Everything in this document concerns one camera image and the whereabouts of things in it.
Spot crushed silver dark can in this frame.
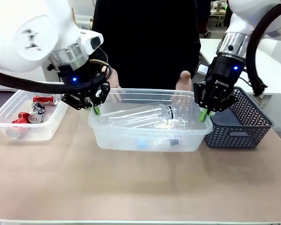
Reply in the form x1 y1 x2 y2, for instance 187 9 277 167
31 102 46 115

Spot red can with silver end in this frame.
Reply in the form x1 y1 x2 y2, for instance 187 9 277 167
13 112 44 124
6 125 29 138

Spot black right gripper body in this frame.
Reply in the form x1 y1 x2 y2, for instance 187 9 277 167
205 55 244 99

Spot flattened red can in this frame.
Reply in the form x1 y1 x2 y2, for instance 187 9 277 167
32 95 58 106

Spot clear plastic bottles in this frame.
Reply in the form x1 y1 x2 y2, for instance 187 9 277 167
105 102 170 129

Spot person left hand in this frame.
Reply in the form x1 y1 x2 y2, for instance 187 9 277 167
175 70 192 106

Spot person torso in black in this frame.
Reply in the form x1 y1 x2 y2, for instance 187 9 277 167
91 0 202 91

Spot dark blue woven basket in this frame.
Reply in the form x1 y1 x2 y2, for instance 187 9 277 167
204 86 275 149

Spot black sleeved arm cable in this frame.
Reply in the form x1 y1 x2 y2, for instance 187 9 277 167
245 3 281 97
0 65 114 95

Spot person right hand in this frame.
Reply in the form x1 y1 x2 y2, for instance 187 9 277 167
100 65 121 91

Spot clear plastic bottle black ring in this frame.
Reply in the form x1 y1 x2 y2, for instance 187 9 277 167
165 103 198 123

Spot blue bottle cap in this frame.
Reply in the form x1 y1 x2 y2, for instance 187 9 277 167
135 138 148 149

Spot small clear plastic container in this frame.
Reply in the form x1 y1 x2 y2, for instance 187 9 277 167
0 90 69 141

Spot large clear plastic bin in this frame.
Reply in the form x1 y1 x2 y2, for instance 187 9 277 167
88 88 213 152

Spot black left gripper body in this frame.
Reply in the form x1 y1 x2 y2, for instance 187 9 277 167
58 59 106 97

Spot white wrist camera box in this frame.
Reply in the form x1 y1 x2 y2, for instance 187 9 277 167
81 30 104 57

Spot black sleeved right arm cable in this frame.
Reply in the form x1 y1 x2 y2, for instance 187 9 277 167
245 3 281 97

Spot white background table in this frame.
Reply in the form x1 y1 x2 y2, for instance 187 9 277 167
199 38 281 97

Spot black sleeved left arm cable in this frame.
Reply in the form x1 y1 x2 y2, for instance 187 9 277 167
0 65 114 95

